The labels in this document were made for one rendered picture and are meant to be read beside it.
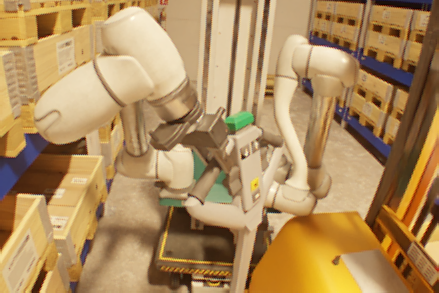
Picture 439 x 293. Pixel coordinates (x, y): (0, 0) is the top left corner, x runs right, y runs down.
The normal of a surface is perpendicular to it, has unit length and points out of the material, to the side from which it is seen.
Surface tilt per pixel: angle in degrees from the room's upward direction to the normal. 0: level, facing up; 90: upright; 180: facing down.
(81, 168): 90
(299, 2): 90
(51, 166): 90
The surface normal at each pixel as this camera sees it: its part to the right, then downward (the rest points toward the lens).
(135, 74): 0.21, 0.55
